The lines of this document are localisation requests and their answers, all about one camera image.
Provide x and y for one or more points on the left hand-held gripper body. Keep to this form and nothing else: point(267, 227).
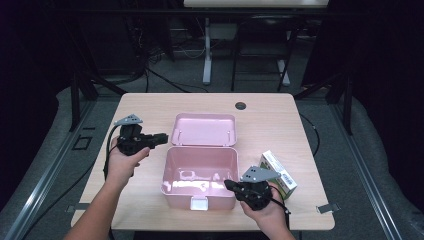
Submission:
point(131, 141)

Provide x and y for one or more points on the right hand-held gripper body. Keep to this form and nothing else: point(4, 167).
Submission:
point(256, 193)

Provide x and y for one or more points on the white and green medicine box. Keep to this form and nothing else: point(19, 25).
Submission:
point(281, 173)

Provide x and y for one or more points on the pink storage box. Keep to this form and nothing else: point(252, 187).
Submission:
point(200, 166)

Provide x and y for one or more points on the person's left hand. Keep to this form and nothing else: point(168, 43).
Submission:
point(121, 166)

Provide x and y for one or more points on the person's right hand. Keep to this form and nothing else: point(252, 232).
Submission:
point(270, 218)

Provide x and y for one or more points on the black metal stand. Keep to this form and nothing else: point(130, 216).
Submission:
point(347, 100)
point(76, 100)

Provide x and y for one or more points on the grey tape strip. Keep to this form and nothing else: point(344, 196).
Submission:
point(328, 208)
point(76, 208)

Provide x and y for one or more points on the white desk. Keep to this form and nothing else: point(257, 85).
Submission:
point(207, 60)

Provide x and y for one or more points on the black chair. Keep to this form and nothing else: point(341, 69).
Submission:
point(263, 23)

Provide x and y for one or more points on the aluminium floor rail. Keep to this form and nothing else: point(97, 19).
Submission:
point(366, 180)
point(40, 186)

